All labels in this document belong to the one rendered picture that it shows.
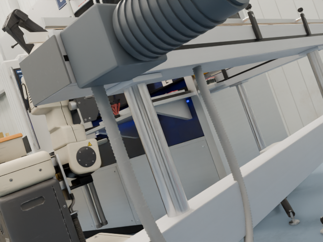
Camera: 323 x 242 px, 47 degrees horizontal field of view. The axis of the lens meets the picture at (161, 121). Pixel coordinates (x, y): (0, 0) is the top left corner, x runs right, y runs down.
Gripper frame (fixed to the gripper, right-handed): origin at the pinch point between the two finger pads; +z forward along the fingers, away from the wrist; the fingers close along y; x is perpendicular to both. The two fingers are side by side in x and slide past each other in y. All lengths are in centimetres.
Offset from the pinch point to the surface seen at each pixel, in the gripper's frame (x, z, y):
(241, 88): -80, 12, 15
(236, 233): -104, 42, -131
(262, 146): -81, 49, 13
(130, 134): 3.7, 16.4, 12.5
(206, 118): -56, 23, 5
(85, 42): -104, -3, -160
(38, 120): 56, -15, -12
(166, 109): -41.5, 8.7, -12.1
